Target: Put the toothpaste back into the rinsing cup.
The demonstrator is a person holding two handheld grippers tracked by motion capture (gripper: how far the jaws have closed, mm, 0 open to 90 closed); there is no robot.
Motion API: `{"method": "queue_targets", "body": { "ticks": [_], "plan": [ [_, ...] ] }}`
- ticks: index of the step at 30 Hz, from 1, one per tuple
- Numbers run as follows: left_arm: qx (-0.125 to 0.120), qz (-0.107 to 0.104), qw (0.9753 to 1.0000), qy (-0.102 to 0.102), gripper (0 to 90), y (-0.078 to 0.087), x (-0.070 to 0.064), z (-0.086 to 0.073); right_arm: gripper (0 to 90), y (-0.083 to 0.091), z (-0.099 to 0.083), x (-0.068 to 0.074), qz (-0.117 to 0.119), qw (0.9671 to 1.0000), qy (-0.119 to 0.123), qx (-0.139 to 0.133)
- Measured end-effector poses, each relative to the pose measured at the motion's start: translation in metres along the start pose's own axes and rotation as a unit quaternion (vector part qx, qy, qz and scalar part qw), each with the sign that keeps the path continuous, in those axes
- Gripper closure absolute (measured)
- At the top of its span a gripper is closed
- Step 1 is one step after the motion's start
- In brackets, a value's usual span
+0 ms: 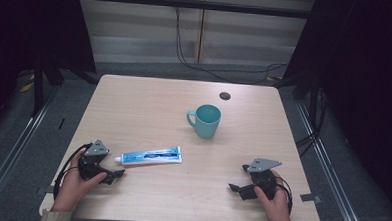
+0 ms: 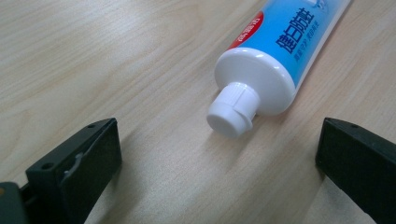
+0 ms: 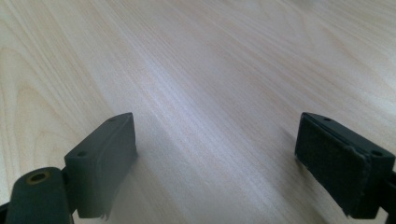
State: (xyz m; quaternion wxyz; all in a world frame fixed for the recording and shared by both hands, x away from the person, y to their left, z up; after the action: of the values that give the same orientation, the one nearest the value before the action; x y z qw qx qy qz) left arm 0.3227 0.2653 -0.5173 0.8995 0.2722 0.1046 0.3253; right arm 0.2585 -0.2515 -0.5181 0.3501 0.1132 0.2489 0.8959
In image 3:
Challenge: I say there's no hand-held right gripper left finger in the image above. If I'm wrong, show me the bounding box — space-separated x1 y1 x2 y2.
64 112 138 220

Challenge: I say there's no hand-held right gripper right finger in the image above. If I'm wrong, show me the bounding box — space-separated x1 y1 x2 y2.
294 112 396 219

